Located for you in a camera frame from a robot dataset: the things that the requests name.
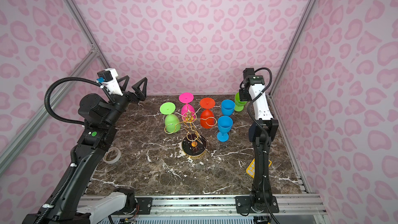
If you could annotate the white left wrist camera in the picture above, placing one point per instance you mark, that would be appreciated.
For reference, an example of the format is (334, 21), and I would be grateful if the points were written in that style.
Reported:
(110, 81)

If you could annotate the blue wine glass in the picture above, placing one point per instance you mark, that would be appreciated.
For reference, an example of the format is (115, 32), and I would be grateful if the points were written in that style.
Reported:
(224, 126)
(227, 107)

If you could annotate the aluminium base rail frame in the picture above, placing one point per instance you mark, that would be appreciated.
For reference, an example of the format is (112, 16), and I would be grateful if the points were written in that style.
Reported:
(222, 209)

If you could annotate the yellow calculator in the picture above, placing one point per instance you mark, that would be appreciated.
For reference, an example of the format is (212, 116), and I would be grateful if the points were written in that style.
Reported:
(251, 169)

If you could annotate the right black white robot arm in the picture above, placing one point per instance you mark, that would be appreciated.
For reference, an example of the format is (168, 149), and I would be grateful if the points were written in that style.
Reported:
(261, 134)

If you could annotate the red wine glass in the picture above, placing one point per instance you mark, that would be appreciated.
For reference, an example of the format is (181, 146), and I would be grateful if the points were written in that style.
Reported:
(207, 118)

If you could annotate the clear tape roll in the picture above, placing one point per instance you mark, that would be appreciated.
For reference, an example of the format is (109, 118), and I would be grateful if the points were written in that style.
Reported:
(112, 156)

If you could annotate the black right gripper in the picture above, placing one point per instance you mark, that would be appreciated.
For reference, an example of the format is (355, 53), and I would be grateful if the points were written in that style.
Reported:
(242, 98)

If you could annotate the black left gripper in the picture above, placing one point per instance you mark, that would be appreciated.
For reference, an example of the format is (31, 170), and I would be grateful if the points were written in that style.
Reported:
(132, 99)

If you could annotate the gold wire wine glass rack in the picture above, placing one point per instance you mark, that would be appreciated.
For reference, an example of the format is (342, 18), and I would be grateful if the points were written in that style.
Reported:
(193, 144)

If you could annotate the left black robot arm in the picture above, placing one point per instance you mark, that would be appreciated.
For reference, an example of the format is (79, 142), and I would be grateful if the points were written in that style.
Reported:
(99, 121)

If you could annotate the aluminium enclosure frame strut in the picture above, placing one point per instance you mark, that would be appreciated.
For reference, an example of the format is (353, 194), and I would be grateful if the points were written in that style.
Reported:
(21, 139)

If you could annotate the lime green wine glass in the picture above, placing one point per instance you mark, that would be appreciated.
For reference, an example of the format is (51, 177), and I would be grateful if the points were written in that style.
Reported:
(239, 104)
(172, 123)

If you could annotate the magenta wine glass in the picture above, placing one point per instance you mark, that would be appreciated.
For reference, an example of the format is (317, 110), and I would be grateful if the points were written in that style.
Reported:
(186, 98)

